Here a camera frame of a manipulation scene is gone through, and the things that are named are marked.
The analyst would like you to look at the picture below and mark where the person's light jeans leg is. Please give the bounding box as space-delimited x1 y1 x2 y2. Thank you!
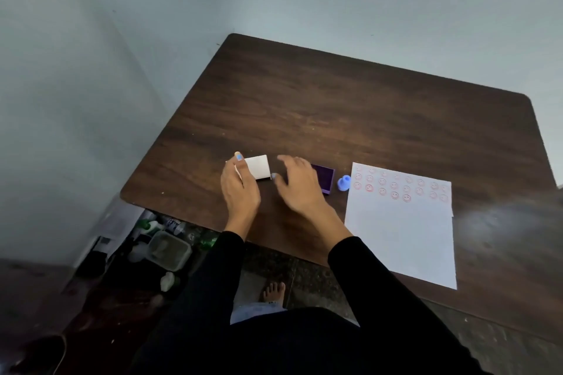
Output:
230 302 287 325

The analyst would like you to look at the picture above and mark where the clear bottle with label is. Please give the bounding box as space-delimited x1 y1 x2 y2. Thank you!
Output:
165 218 188 237

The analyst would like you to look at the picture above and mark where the person's right hand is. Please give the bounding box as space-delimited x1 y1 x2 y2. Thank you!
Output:
271 154 338 220

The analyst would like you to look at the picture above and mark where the white ink pad lid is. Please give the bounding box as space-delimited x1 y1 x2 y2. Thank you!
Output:
226 154 272 182

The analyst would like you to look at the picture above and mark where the person's left forearm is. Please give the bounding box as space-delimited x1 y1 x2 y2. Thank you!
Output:
131 217 256 375

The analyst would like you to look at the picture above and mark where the person's left hand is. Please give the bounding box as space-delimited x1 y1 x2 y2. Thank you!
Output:
220 151 261 231

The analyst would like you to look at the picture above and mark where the green and white bottle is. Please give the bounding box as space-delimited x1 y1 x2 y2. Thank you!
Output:
135 218 164 236

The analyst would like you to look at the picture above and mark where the person's right forearm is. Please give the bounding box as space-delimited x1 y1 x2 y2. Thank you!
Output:
304 204 490 375

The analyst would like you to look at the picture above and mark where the purple ink pad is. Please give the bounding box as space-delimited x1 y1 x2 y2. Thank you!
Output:
311 164 336 195

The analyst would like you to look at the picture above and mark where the person's black shirt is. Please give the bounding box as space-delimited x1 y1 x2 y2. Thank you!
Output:
220 306 374 375

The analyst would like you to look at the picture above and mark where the white paper with red stamps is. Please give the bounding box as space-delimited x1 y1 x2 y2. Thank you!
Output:
344 162 458 291

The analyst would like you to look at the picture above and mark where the clear plastic container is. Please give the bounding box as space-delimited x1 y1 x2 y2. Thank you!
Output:
146 231 193 272

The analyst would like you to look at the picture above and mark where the person's bare foot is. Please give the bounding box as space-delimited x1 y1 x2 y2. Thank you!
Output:
262 282 287 305

